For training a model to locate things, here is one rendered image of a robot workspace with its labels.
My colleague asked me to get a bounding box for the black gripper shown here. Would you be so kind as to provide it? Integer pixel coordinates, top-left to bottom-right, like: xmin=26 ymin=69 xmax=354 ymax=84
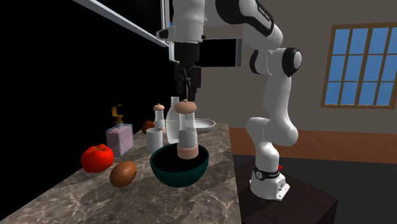
xmin=173 ymin=42 xmax=203 ymax=102

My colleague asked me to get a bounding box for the small clear wooden-capped salt mill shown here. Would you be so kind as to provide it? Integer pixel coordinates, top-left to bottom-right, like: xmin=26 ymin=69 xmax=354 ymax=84
xmin=153 ymin=103 xmax=167 ymax=134

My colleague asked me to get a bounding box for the white shallow bowl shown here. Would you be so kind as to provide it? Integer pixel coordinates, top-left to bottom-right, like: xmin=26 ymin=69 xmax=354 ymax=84
xmin=193 ymin=118 xmax=216 ymax=135

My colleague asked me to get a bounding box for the clear glass bottle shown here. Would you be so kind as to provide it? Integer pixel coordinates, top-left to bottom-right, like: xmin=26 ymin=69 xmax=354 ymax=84
xmin=165 ymin=96 xmax=182 ymax=144

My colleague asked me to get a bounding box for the large clear wooden-capped pepper mill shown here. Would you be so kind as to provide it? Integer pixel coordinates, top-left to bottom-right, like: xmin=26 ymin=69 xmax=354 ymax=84
xmin=174 ymin=99 xmax=199 ymax=160

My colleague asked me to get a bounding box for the small brown egg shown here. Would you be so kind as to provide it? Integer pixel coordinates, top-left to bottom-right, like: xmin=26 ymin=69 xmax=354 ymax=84
xmin=141 ymin=120 xmax=155 ymax=135

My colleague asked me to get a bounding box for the white cup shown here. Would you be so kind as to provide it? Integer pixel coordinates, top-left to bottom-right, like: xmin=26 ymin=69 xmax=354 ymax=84
xmin=145 ymin=127 xmax=165 ymax=154

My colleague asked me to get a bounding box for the pink soap bottle gold pump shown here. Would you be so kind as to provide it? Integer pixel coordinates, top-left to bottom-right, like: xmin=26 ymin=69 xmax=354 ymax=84
xmin=105 ymin=104 xmax=135 ymax=158

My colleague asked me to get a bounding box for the dark teal bowl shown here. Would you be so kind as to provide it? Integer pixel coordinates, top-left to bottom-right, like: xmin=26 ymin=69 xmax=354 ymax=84
xmin=150 ymin=143 xmax=210 ymax=189

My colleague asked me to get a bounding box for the large brown egg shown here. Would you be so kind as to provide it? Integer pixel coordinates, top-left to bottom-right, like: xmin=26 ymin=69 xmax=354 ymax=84
xmin=109 ymin=160 xmax=138 ymax=188

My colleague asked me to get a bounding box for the red tomato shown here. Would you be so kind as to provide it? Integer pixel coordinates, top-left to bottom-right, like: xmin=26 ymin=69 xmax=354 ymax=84
xmin=80 ymin=143 xmax=115 ymax=174

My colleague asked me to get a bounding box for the dark robot stand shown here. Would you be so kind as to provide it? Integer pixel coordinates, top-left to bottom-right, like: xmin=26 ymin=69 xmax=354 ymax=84
xmin=233 ymin=159 xmax=339 ymax=224

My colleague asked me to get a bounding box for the brown framed window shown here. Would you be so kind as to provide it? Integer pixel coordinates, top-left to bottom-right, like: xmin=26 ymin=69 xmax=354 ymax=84
xmin=320 ymin=22 xmax=397 ymax=110

